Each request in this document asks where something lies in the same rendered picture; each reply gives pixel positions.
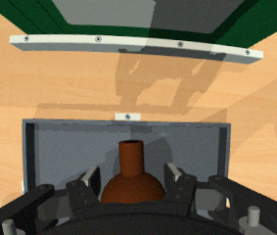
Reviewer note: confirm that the green divided crate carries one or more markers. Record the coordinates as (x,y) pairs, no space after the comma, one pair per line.
(236,23)

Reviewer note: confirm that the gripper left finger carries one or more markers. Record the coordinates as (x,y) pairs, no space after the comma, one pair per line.
(17,217)

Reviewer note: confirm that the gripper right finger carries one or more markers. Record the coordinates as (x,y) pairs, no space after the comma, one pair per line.
(257,214)

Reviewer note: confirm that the grey rectangular tray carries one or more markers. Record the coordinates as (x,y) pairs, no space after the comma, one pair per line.
(57,151)

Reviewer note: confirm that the brown bottle with green label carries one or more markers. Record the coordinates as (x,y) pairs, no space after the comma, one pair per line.
(133,184)

